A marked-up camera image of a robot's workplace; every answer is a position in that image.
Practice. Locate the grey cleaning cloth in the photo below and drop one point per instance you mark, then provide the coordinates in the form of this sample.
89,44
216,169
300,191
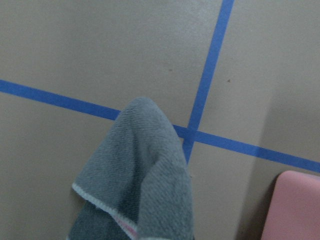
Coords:
136,185

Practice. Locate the pink plastic bin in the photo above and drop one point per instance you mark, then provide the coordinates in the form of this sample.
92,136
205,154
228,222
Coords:
294,211

